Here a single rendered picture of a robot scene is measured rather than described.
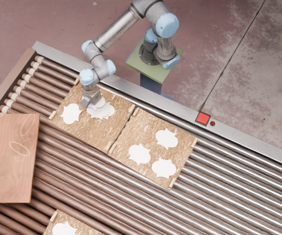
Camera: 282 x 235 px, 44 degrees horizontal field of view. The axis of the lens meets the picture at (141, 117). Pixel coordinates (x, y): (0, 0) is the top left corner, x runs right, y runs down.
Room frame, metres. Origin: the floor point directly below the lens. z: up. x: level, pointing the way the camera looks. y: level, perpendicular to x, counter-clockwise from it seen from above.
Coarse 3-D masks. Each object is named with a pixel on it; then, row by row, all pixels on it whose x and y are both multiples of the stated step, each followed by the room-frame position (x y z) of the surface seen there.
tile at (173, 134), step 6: (162, 132) 0.69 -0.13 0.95; (168, 132) 0.69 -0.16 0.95; (156, 138) 0.65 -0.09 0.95; (162, 138) 0.65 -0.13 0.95; (168, 138) 0.65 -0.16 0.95; (174, 138) 0.65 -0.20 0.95; (156, 144) 0.62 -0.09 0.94; (162, 144) 0.62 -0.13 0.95; (168, 144) 0.62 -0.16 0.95; (174, 144) 0.62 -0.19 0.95
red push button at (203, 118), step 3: (201, 114) 0.81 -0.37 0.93; (204, 114) 0.81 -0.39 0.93; (198, 117) 0.79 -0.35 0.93; (201, 117) 0.79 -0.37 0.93; (204, 117) 0.79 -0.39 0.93; (207, 117) 0.79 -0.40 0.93; (198, 120) 0.77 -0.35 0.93; (201, 120) 0.77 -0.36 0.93; (204, 120) 0.77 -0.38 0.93; (207, 120) 0.77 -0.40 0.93; (204, 123) 0.75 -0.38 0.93
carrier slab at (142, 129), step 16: (144, 112) 0.82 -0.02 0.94; (128, 128) 0.72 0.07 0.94; (144, 128) 0.72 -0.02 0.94; (160, 128) 0.72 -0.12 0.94; (176, 128) 0.72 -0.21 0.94; (128, 144) 0.62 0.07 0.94; (144, 144) 0.62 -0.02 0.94; (128, 160) 0.52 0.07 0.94; (176, 160) 0.52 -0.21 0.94; (144, 176) 0.43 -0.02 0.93; (176, 176) 0.43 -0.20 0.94
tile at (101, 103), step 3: (102, 93) 0.89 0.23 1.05; (102, 99) 0.85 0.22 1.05; (99, 102) 0.84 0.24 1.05; (102, 102) 0.84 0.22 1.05; (90, 105) 0.81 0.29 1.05; (93, 105) 0.81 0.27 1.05; (96, 105) 0.81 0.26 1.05; (99, 105) 0.82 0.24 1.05; (102, 105) 0.82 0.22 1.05; (93, 108) 0.80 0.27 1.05; (96, 108) 0.80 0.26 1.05
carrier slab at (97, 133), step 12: (72, 96) 0.93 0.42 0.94; (108, 96) 0.93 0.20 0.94; (60, 108) 0.84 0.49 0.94; (84, 108) 0.85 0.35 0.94; (120, 108) 0.85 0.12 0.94; (60, 120) 0.76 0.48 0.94; (84, 120) 0.77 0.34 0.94; (96, 120) 0.77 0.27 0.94; (108, 120) 0.77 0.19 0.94; (120, 120) 0.77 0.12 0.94; (72, 132) 0.69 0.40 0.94; (84, 132) 0.69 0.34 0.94; (96, 132) 0.69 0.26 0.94; (108, 132) 0.69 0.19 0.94; (96, 144) 0.62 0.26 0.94
